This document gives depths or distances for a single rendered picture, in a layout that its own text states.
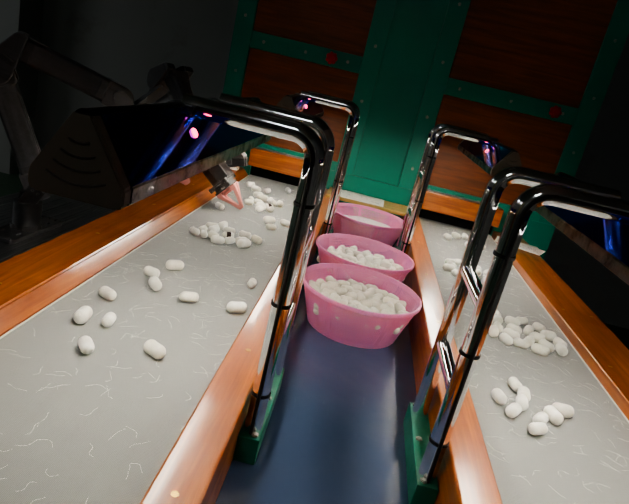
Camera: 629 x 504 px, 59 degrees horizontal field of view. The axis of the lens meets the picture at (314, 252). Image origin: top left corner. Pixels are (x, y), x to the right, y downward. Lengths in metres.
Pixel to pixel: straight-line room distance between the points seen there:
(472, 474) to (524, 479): 0.11
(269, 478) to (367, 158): 1.59
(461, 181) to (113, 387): 1.69
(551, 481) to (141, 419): 0.54
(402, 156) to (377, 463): 1.51
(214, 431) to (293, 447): 0.18
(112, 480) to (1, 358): 0.27
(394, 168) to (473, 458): 1.55
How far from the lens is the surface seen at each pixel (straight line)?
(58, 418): 0.73
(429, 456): 0.78
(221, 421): 0.70
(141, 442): 0.70
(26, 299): 0.96
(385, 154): 2.18
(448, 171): 2.21
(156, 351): 0.84
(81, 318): 0.92
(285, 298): 0.68
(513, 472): 0.85
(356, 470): 0.84
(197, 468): 0.64
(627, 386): 1.22
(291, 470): 0.80
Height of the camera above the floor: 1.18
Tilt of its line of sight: 17 degrees down
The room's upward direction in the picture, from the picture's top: 14 degrees clockwise
